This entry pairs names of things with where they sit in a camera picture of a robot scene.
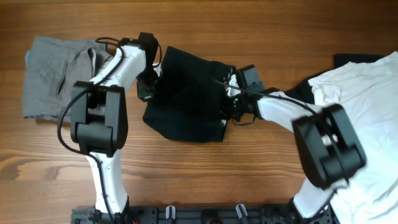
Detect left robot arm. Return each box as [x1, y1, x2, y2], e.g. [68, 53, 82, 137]
[66, 32, 162, 223]

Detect folded grey shorts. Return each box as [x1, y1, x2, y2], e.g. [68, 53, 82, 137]
[22, 36, 113, 121]

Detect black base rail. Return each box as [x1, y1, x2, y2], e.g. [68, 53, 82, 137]
[70, 204, 299, 224]

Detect right black cable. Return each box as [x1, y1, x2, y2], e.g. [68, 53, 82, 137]
[213, 79, 351, 224]

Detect black shorts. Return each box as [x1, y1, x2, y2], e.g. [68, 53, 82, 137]
[142, 46, 235, 142]

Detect black garment underneath pile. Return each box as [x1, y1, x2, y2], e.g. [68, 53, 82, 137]
[284, 53, 385, 105]

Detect black cable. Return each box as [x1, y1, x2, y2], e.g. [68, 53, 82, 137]
[57, 37, 125, 224]
[213, 79, 351, 224]

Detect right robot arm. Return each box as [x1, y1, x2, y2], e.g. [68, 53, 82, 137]
[219, 65, 367, 223]

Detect light blue folded garment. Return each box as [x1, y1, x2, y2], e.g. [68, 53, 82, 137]
[24, 50, 30, 63]

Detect white t-shirt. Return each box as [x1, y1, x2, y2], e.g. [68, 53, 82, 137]
[308, 52, 397, 223]

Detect left black cable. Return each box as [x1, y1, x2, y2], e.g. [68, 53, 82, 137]
[57, 37, 125, 224]

